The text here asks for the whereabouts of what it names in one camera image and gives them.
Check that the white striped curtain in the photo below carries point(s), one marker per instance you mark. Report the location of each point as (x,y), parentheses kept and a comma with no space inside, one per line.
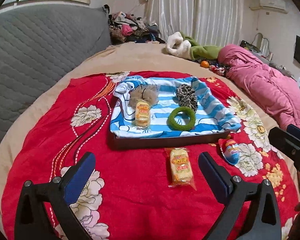
(209,22)

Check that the pile of clothes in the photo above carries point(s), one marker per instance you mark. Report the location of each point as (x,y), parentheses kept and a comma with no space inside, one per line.
(125,28)

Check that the red floral blanket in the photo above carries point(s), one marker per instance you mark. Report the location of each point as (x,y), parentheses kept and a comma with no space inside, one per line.
(128,195)

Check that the red blue egg toy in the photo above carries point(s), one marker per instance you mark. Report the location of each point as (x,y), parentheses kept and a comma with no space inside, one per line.
(230,150)

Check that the pink quilted duvet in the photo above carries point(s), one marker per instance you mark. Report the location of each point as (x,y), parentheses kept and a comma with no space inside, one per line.
(277,94)

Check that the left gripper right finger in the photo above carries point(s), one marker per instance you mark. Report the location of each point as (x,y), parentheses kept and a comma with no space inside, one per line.
(262,220)

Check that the rice cracker packet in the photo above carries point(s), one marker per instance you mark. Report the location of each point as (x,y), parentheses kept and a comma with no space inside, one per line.
(142,114)
(180,171)

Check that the beige mesh scrunchie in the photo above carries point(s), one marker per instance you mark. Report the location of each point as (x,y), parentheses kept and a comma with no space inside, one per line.
(147,93)

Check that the leopard print scrunchie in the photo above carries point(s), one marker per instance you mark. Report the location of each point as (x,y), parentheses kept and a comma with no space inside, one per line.
(186,96)

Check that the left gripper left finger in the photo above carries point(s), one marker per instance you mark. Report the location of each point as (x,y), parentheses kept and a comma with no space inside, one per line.
(32,222)

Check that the vanity mirror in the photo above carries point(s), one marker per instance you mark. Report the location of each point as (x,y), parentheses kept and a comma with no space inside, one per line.
(263,46)

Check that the orange fruit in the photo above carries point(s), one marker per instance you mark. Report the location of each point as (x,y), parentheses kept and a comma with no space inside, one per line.
(205,64)

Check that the blue striped cartoon towel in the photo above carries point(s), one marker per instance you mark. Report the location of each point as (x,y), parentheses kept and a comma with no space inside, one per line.
(211,115)

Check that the beige bed sheet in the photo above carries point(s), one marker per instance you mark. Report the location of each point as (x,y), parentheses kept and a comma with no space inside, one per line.
(128,59)

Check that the grey quilted headboard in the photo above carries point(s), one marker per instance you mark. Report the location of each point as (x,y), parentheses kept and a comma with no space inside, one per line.
(40,44)

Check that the green white plush garment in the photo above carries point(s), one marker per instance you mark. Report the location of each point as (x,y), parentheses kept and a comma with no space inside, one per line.
(186,47)

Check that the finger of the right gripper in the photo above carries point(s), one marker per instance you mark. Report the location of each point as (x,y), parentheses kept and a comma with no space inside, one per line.
(293,130)
(286,143)

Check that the white air conditioner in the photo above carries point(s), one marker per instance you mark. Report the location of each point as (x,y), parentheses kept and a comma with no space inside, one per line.
(271,5)

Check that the dark rectangular tray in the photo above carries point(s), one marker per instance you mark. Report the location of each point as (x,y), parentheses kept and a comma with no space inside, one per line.
(136,143)

